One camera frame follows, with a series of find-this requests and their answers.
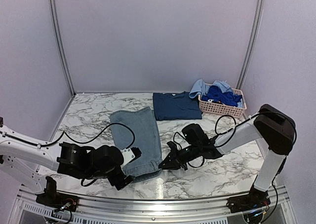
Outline pink plastic laundry basket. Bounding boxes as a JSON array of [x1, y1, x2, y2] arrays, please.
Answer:
[[197, 88, 247, 118]]

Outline light blue denim jeans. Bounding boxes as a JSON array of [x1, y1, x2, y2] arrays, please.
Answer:
[[110, 107, 162, 183]]

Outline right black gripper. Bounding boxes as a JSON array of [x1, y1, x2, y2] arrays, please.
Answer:
[[158, 143, 201, 171]]

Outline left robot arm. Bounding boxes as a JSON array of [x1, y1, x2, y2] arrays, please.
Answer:
[[0, 123, 141, 207]]

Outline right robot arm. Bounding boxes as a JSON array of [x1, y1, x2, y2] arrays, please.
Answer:
[[159, 104, 297, 208]]

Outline royal blue printed garment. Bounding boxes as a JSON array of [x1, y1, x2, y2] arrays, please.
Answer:
[[201, 85, 242, 108]]

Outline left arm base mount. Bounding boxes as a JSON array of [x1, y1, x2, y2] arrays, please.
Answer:
[[36, 190, 79, 212]]

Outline dark blue t-shirt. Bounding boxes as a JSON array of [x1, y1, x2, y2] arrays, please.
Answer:
[[153, 91, 202, 121]]

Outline aluminium corner post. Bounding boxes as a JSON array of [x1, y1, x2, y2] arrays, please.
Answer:
[[237, 0, 265, 90], [48, 0, 76, 98]]

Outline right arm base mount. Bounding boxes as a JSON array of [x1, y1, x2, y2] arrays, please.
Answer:
[[226, 192, 271, 213]]

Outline light blue cloth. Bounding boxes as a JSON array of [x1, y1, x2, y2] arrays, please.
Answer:
[[189, 79, 209, 99]]

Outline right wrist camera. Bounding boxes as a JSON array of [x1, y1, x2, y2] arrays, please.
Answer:
[[167, 141, 182, 155]]

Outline right aluminium corner post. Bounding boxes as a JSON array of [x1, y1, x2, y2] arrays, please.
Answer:
[[237, 0, 265, 90]]

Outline left aluminium corner post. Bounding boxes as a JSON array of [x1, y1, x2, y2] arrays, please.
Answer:
[[48, 0, 76, 98]]

